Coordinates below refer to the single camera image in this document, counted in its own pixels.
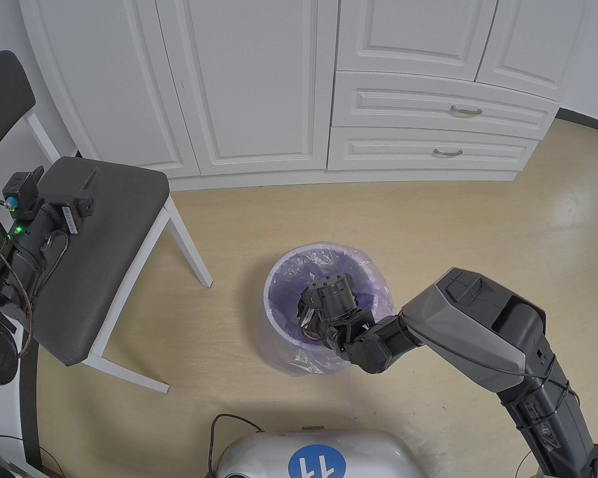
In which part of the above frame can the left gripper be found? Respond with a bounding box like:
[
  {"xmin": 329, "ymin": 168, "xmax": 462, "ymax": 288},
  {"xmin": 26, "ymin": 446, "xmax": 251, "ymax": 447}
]
[{"xmin": 0, "ymin": 165, "xmax": 100, "ymax": 313}]

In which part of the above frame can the purple plastic bag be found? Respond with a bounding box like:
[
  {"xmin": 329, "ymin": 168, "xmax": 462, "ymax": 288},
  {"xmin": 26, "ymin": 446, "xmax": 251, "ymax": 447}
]
[{"xmin": 256, "ymin": 241, "xmax": 396, "ymax": 378}]

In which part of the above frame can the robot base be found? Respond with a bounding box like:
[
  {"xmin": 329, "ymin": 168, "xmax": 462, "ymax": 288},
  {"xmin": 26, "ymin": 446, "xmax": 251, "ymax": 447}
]
[{"xmin": 214, "ymin": 429, "xmax": 429, "ymax": 478}]

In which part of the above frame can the white trash bin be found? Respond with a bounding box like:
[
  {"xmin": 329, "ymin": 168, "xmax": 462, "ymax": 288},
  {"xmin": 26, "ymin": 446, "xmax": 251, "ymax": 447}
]
[{"xmin": 263, "ymin": 246, "xmax": 395, "ymax": 352}]

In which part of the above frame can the grey and white chair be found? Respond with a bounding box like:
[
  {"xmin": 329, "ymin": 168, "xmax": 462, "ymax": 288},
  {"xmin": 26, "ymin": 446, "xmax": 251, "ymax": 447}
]
[{"xmin": 0, "ymin": 50, "xmax": 214, "ymax": 395}]

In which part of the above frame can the white wardrobe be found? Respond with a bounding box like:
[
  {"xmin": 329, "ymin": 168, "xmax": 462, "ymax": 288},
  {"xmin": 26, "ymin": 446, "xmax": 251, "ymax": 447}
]
[{"xmin": 15, "ymin": 0, "xmax": 592, "ymax": 193}]

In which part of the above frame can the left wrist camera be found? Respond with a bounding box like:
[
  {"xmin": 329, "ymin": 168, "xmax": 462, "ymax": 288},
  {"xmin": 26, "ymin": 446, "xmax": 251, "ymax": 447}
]
[{"xmin": 2, "ymin": 170, "xmax": 46, "ymax": 220}]

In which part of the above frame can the black cable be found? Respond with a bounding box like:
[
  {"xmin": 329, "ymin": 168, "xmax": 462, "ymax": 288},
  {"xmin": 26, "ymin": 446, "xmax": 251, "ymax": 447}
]
[
  {"xmin": 208, "ymin": 414, "xmax": 266, "ymax": 473},
  {"xmin": 27, "ymin": 229, "xmax": 71, "ymax": 297}
]

